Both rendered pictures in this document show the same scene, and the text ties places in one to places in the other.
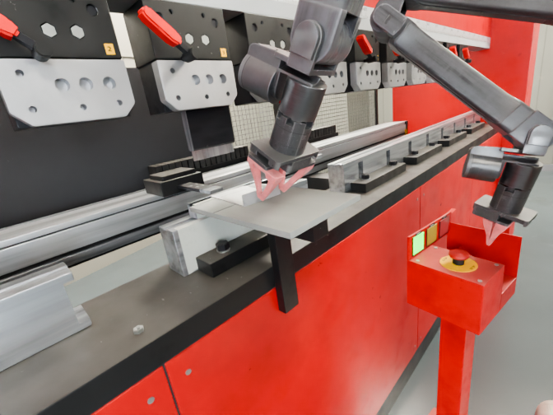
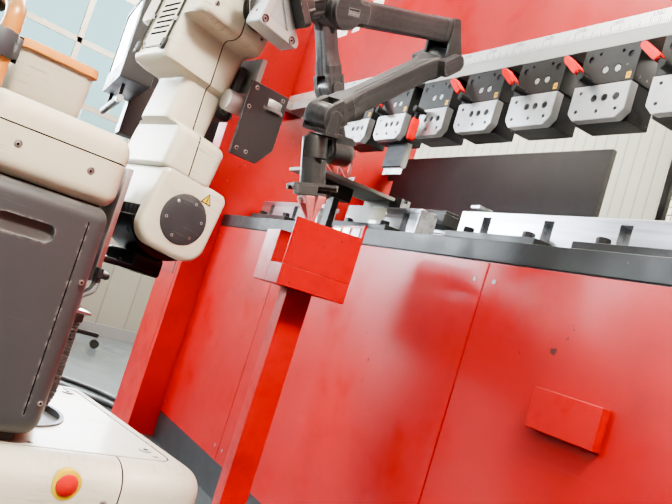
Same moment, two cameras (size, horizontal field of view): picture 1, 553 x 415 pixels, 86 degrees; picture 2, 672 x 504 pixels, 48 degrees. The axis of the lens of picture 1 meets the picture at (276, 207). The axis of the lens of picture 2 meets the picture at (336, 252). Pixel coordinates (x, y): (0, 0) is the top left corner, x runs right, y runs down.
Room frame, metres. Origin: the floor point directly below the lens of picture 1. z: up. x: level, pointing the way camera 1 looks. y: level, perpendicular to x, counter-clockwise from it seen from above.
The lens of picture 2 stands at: (1.08, -2.08, 0.63)
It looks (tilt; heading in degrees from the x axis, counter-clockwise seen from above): 5 degrees up; 104
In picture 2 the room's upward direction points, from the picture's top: 17 degrees clockwise
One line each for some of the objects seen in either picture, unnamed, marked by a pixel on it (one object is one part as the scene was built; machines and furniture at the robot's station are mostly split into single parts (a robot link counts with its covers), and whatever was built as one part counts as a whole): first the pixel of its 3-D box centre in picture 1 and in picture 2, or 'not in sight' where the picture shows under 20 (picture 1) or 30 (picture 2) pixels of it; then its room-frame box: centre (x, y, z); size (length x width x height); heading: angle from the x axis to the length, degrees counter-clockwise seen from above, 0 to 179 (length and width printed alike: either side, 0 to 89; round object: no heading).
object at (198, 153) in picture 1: (210, 132); (395, 159); (0.62, 0.11, 1.13); 0.10 x 0.02 x 0.10; 133
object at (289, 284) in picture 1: (293, 263); (318, 217); (0.49, -0.02, 0.88); 0.14 x 0.04 x 0.22; 43
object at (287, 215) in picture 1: (270, 203); (341, 184); (0.52, 0.01, 1.00); 0.26 x 0.18 x 0.01; 43
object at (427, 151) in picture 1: (424, 153); (644, 258); (1.27, -0.66, 0.89); 0.30 x 0.05 x 0.03; 133
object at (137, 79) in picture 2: not in sight; (138, 48); (-0.62, 0.61, 1.42); 0.45 x 0.12 x 0.36; 129
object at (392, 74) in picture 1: (385, 63); (616, 90); (1.15, -0.46, 1.26); 0.15 x 0.09 x 0.17; 133
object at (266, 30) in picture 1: (264, 62); (443, 113); (0.74, -0.02, 1.26); 0.15 x 0.09 x 0.17; 133
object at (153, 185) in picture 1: (187, 182); (427, 214); (0.75, 0.22, 1.01); 0.26 x 0.12 x 0.05; 43
